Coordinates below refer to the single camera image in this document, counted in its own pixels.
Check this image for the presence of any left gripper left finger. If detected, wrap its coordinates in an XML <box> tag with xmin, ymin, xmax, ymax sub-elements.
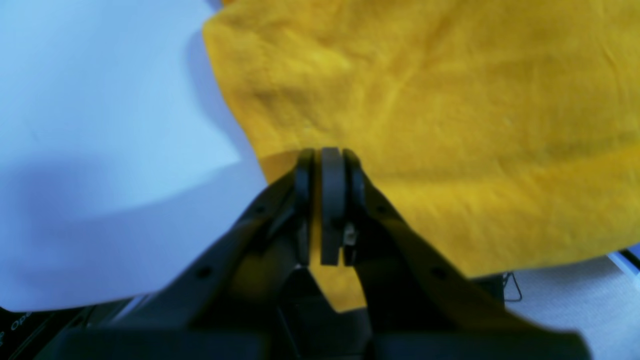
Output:
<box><xmin>51</xmin><ymin>149</ymin><xmax>315</xmax><ymax>360</ymax></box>

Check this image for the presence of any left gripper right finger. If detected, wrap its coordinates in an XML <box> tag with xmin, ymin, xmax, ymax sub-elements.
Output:
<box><xmin>320</xmin><ymin>148</ymin><xmax>591</xmax><ymax>360</ymax></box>

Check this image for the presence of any yellow t-shirt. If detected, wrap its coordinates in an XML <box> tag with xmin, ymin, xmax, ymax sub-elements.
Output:
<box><xmin>202</xmin><ymin>0</ymin><xmax>640</xmax><ymax>313</ymax></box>

